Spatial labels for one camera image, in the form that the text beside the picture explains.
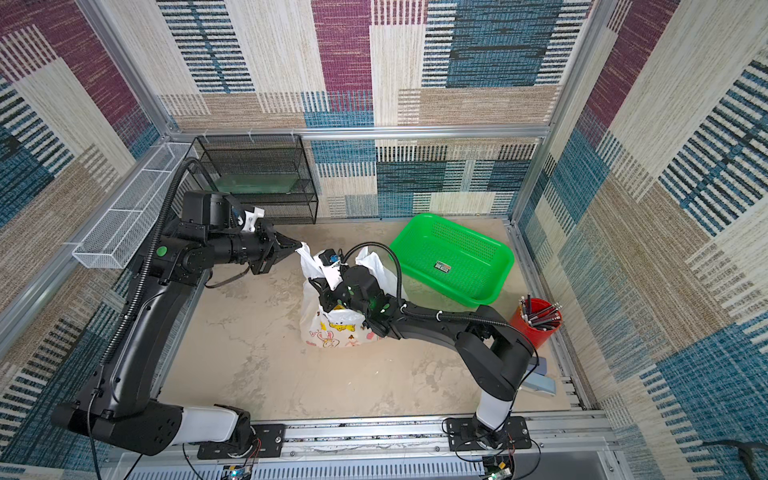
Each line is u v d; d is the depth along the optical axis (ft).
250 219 2.06
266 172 3.54
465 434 2.40
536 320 2.64
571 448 2.40
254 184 3.17
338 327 2.55
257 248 1.83
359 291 2.04
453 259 3.55
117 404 1.23
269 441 2.40
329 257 2.21
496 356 1.50
